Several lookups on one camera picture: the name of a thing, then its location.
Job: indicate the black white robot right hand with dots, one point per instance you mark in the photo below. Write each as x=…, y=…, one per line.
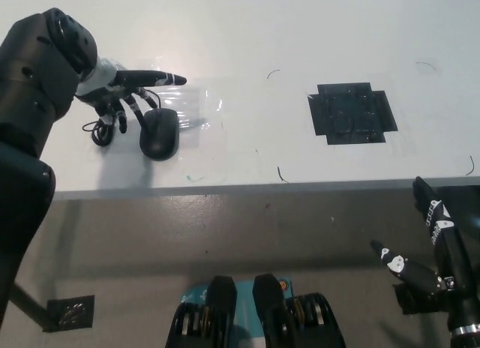
x=452, y=273

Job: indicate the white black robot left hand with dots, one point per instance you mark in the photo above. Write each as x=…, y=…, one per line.
x=108, y=83

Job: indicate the black computer mouse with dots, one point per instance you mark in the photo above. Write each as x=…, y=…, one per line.
x=159, y=136

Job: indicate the clear plastic sheet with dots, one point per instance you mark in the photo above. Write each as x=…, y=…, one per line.
x=204, y=108

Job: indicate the black tape patch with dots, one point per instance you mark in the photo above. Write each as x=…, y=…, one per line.
x=352, y=113

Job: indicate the dark metal table leg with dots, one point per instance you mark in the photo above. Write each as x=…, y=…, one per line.
x=30, y=306

